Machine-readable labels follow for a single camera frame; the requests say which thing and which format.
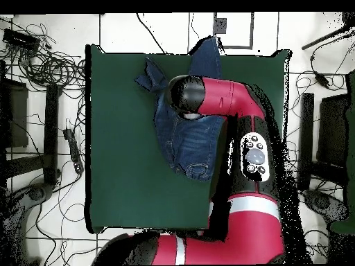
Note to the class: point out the blue denim jeans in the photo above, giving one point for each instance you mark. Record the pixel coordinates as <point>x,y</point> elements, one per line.
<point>188,144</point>

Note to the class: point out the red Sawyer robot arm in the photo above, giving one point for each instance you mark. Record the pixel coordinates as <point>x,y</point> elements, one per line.
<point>249,221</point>

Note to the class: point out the dark flat panel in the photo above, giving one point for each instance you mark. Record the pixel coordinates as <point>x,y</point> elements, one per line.
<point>18,116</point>
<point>332,130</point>

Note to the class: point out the dark green table cloth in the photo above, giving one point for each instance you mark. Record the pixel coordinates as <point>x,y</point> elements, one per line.
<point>124,166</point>

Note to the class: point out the black power strip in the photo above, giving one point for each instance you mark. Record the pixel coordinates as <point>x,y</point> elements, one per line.
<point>74,151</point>

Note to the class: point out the small grey square tag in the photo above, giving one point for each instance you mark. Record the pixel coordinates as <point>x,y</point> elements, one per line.
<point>220,26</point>

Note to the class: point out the grey wheeled chair base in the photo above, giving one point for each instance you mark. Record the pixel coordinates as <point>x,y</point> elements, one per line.
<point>36,192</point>
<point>324,203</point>

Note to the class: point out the black power adapter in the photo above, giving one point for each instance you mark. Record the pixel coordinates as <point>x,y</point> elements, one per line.
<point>321,79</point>

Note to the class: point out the green cloth sheet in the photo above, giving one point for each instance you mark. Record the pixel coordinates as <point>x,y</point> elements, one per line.
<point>352,124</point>

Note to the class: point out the black tripod rod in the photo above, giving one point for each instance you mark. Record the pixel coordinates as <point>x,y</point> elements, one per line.
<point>324,37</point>

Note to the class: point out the black electronics box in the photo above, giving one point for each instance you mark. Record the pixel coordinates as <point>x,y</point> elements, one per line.
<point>19,38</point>

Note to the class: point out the black metal stand frame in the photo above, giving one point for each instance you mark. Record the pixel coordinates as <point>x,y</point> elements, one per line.
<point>51,133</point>
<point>306,138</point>

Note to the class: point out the grey square floor frame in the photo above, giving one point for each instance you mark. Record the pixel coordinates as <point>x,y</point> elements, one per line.
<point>251,30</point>

